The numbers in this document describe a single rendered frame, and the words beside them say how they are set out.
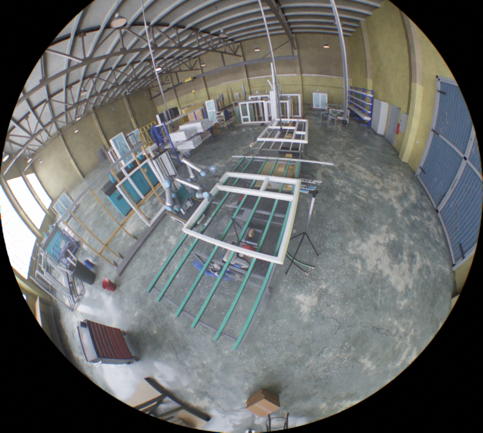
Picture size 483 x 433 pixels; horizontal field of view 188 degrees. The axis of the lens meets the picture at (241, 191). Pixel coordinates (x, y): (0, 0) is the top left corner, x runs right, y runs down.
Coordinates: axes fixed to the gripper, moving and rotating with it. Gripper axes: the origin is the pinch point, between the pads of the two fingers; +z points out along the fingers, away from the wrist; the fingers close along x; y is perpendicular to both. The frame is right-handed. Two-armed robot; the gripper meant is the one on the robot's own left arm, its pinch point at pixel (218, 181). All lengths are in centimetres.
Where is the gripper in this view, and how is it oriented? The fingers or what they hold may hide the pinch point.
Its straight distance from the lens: 277.1
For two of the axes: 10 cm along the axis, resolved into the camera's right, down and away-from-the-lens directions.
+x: -9.0, -1.4, 4.0
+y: 3.9, -6.5, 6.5
